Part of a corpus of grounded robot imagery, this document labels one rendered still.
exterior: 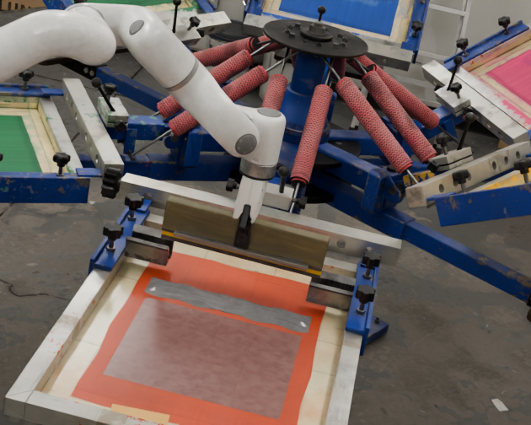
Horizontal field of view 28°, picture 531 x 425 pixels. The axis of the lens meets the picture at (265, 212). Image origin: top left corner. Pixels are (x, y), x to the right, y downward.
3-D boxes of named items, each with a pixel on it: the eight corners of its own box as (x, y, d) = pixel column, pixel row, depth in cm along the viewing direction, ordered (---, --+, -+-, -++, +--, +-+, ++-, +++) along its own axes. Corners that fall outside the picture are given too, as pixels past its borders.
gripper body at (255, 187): (245, 153, 224) (236, 200, 229) (235, 171, 215) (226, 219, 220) (279, 162, 224) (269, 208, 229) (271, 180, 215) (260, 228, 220)
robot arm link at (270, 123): (223, 116, 207) (208, 98, 214) (214, 165, 211) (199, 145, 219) (293, 119, 213) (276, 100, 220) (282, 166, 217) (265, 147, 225)
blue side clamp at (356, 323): (362, 356, 222) (370, 328, 218) (339, 350, 222) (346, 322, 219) (373, 288, 248) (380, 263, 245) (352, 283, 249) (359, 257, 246)
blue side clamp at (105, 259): (108, 292, 226) (112, 264, 223) (86, 286, 226) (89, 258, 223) (146, 232, 253) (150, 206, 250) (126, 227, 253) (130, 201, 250)
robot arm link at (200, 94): (156, 78, 206) (220, 143, 219) (174, 104, 196) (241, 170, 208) (187, 48, 206) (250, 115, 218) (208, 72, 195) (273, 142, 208)
